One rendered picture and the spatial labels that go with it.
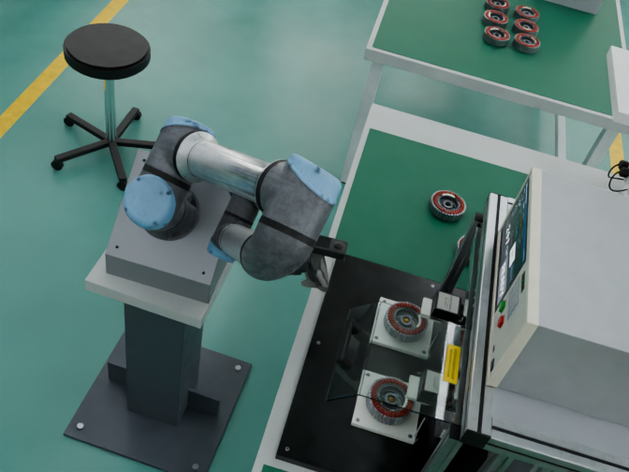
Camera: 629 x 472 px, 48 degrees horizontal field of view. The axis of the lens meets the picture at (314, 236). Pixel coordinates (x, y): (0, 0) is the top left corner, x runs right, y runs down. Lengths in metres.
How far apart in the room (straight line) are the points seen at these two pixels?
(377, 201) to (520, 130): 2.02
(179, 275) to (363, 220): 0.62
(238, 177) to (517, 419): 0.71
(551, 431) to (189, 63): 3.03
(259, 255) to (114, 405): 1.33
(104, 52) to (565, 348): 2.22
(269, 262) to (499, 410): 0.51
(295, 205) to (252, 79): 2.67
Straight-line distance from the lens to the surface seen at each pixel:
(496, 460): 1.47
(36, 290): 2.87
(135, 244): 1.84
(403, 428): 1.72
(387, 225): 2.15
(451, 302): 1.79
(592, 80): 3.23
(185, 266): 1.81
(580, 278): 1.40
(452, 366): 1.49
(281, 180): 1.32
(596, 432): 1.48
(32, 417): 2.57
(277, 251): 1.29
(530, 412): 1.43
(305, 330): 1.85
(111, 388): 2.58
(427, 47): 3.03
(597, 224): 1.54
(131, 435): 2.49
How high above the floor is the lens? 2.23
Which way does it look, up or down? 46 degrees down
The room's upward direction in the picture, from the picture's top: 14 degrees clockwise
